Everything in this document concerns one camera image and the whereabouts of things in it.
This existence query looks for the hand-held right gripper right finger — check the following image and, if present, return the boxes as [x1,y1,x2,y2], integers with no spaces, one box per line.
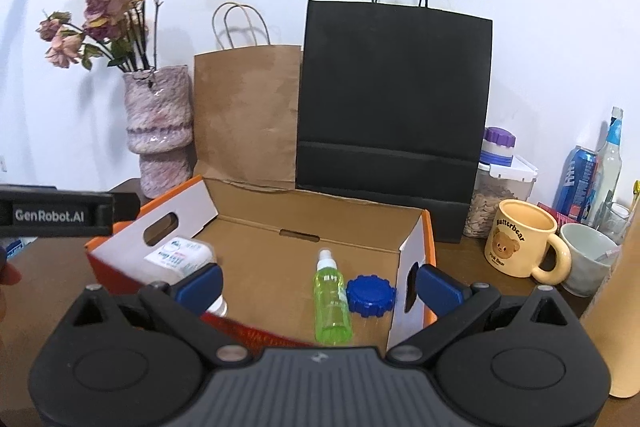
[384,263,572,364]

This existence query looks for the person's left hand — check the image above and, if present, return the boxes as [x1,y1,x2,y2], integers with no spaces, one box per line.
[0,251,24,323]

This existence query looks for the yellow thermos jug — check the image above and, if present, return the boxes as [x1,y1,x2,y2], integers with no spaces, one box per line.
[580,207,640,399]

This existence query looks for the clear glass soda bottle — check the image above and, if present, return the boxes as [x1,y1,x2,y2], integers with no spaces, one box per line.
[590,107,625,228]

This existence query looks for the clear food container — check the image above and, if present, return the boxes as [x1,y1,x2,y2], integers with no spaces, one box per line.
[462,155,538,239]

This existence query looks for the clear cotton swab box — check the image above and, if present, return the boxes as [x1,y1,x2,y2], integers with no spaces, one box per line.
[144,237,228,318]

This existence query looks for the blue and white boxes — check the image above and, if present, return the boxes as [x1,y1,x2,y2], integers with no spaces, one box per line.
[4,238,36,260]

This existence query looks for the purple lid jar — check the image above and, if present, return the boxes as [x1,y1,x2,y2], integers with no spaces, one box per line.
[481,127,516,168]

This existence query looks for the small clear glass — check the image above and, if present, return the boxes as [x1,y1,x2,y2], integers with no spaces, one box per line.
[597,202,631,239]

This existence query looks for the red cardboard box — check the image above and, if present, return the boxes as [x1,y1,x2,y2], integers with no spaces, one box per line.
[84,175,437,349]

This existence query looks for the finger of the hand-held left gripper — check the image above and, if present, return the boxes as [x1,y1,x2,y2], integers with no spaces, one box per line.
[111,193,141,224]

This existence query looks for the pink small box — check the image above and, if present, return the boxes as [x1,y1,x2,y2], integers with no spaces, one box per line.
[537,202,578,233]

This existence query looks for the brown paper bag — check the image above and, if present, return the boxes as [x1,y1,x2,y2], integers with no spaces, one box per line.
[192,2,303,192]

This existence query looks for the blue ridged bottle cap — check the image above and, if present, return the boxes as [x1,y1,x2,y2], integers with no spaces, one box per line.
[346,275,397,318]

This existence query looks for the black paper bag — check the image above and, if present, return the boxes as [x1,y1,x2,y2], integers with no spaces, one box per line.
[295,0,493,244]

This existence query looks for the white ceramic cup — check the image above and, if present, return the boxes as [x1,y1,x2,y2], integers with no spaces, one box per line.
[557,223,623,298]

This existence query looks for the yellow bear mug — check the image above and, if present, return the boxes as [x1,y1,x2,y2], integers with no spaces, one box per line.
[484,199,572,285]

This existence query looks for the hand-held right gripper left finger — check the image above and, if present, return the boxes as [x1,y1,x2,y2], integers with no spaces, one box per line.
[69,263,252,363]

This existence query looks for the pink mottled vase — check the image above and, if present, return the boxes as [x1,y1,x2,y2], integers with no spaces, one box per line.
[123,65,195,200]

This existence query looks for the blue drink can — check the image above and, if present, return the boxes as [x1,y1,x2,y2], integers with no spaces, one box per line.
[555,146,598,224]

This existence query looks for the green spray bottle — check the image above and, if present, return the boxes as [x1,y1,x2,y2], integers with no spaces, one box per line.
[313,249,354,344]

